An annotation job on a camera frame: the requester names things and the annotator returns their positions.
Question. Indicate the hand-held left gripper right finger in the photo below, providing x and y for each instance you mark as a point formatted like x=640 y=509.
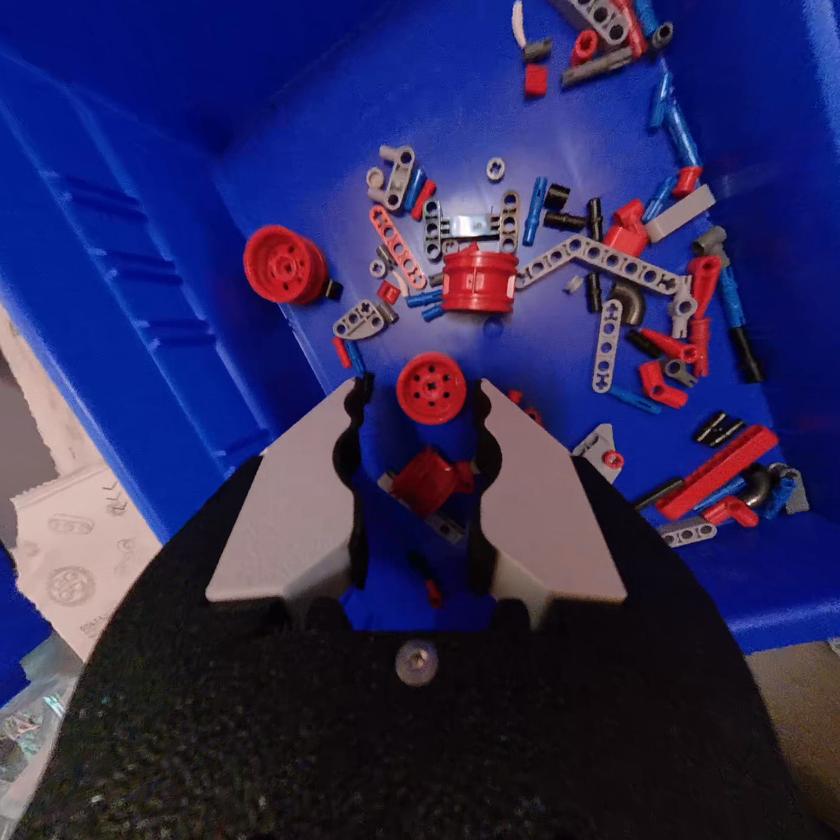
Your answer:
x=551 y=525

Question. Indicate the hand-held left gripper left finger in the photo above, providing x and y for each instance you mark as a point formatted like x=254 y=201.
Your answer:
x=289 y=512

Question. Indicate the red toy wheel hub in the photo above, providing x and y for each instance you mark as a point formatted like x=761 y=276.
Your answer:
x=282 y=266
x=476 y=282
x=430 y=388

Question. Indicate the blue plastic bin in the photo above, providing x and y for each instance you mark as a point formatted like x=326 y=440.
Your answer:
x=164 y=197

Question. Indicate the red and grey brick assembly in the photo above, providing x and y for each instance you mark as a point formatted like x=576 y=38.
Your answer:
x=426 y=482

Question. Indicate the long red brick beam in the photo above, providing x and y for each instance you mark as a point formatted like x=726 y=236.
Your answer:
x=718 y=469

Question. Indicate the pile of small brick pieces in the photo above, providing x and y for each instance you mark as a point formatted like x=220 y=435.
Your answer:
x=607 y=354

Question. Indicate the white printed paper bag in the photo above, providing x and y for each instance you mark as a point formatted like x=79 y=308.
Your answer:
x=79 y=544

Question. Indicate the long grey angled beam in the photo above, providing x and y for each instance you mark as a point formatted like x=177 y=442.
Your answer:
x=610 y=259

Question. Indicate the clear plastic bag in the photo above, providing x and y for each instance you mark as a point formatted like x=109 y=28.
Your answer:
x=33 y=722

